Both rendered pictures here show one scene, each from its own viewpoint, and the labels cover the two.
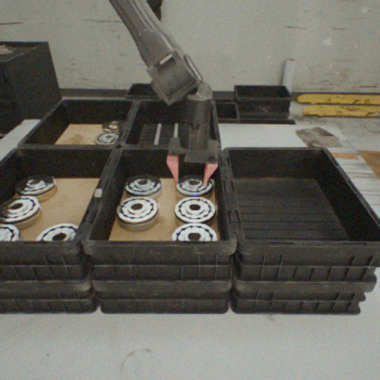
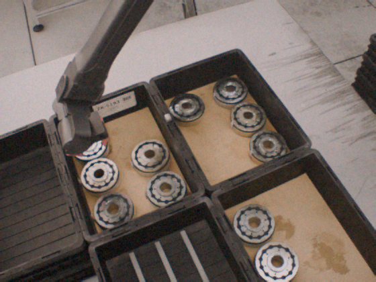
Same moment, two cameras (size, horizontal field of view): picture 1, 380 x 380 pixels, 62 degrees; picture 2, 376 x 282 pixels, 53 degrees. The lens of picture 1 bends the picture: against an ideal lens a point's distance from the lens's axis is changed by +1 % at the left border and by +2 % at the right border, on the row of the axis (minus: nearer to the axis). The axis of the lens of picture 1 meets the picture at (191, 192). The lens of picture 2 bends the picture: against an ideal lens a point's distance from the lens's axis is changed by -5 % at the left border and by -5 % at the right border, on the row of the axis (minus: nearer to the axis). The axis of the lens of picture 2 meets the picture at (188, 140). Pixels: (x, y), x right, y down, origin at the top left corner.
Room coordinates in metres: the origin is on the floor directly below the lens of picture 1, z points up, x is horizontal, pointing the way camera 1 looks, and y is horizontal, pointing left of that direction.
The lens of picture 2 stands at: (1.19, 0.04, 1.76)
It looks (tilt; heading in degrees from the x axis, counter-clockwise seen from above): 56 degrees down; 160
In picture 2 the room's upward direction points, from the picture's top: 5 degrees counter-clockwise
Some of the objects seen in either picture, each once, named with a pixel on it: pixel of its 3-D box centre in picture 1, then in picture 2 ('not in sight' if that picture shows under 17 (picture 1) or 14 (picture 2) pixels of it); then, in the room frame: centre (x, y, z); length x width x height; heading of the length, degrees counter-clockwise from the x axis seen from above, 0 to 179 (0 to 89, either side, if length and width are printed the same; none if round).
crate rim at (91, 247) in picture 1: (165, 189); (120, 154); (0.62, 0.06, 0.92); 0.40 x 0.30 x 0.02; 0
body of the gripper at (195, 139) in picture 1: (194, 136); (78, 124); (0.61, -0.01, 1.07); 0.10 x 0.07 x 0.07; 88
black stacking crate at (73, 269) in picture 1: (46, 205); (225, 123); (0.62, 0.36, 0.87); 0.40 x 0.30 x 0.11; 0
